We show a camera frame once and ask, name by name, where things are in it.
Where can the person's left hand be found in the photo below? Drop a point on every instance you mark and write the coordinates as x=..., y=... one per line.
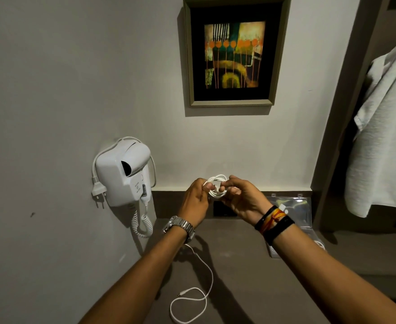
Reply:
x=193, y=205

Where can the person's right hand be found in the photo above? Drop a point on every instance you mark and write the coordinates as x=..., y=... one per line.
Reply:
x=247, y=202

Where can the person's left thumb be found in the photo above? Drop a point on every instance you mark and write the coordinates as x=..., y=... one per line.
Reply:
x=209, y=186

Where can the person's right thumb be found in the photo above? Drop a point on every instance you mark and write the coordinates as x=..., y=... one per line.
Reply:
x=229, y=191

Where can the person's left forearm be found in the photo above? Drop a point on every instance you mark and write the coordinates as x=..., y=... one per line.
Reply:
x=137, y=283

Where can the person's right forearm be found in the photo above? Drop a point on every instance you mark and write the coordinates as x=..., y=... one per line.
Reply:
x=333, y=283

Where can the thin black wristband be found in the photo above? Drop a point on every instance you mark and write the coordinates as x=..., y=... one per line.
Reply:
x=264, y=217

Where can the silver metal wristwatch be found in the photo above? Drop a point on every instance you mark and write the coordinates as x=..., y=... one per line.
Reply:
x=181, y=225

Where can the wide black wristband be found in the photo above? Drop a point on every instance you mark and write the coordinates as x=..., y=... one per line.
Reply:
x=279, y=230

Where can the clear plastic case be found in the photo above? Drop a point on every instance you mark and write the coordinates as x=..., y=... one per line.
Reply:
x=301, y=212

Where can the brown wardrobe side panel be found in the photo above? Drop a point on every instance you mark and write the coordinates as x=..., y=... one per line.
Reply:
x=339, y=131

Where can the framed abstract painting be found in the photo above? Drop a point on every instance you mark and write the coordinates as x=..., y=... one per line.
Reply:
x=234, y=53

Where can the white hanging shirt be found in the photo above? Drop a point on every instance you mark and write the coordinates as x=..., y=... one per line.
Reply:
x=383, y=148

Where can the black wall socket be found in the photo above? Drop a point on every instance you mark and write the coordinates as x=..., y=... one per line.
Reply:
x=222, y=211

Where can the white wall-mounted hair dryer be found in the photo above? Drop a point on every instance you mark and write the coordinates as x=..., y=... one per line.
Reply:
x=122, y=178

